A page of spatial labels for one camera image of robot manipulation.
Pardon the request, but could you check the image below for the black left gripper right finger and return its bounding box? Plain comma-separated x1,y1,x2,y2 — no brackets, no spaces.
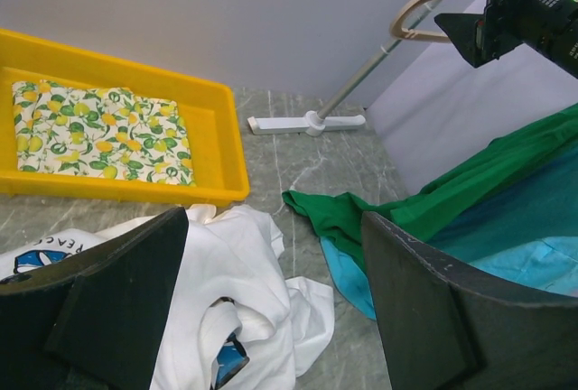
361,212,577,389

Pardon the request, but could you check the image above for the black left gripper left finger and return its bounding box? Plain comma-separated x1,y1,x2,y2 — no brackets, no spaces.
1,208,189,389

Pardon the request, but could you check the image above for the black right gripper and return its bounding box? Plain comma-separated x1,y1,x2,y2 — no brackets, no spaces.
434,0,577,77

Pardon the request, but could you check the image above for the beige hanger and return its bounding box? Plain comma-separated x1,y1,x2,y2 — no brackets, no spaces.
389,0,450,43

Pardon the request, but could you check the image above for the white daisy print t-shirt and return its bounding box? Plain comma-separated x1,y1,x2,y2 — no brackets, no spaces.
1,205,335,389

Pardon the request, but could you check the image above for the light blue t-shirt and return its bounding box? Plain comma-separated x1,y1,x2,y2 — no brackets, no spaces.
320,136,578,321

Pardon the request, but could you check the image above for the green t-shirt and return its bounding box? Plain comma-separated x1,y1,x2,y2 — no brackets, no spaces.
282,105,577,272

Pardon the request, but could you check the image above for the lemon print folded cloth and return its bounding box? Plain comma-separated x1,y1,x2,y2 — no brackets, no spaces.
12,79,195,186

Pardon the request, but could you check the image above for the metal clothes rack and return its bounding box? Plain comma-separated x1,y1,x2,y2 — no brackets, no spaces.
246,0,439,138

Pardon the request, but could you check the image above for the yellow plastic tray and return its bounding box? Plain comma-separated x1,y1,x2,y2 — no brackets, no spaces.
1,30,249,206

